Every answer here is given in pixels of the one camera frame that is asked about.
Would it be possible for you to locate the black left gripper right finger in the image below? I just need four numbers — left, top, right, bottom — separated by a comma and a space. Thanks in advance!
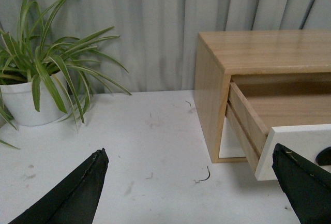
272, 143, 330, 223

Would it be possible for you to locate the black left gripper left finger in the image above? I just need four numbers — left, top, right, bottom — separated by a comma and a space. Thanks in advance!
11, 148, 109, 223

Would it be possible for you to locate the drawer white front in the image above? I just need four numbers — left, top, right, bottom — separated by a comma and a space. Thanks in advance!
225, 73, 331, 182

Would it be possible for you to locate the light wooden drawer cabinet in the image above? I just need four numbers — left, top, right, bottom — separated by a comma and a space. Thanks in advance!
194, 30, 330, 163

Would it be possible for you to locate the white plant pot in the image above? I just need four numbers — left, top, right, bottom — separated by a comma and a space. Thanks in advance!
1, 82, 66, 126

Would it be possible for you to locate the green spider plant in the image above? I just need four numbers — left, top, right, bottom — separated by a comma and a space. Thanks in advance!
0, 0, 132, 150

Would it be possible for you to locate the grey curtain backdrop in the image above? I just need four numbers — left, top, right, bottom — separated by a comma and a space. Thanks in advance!
1, 0, 330, 92

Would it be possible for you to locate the small dark wire scrap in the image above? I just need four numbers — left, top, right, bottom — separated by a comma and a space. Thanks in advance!
194, 166, 211, 183

